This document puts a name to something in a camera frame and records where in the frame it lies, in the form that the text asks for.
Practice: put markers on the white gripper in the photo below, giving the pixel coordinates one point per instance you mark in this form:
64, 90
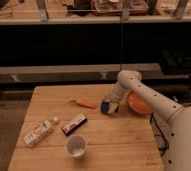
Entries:
116, 93

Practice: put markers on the orange bowl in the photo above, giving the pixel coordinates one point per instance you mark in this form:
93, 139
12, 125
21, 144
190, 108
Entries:
138, 105

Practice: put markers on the brown chocolate bar box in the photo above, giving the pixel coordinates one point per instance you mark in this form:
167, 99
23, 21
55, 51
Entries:
73, 124

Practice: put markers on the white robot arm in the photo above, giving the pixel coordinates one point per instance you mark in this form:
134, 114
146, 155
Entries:
177, 116

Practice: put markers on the long metal shelf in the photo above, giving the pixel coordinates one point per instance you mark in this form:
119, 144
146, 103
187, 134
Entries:
74, 73

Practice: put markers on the orange toy carrot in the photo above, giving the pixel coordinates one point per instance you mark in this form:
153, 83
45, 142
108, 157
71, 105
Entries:
83, 103

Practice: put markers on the white plastic cup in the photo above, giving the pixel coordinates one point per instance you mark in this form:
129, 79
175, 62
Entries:
76, 146

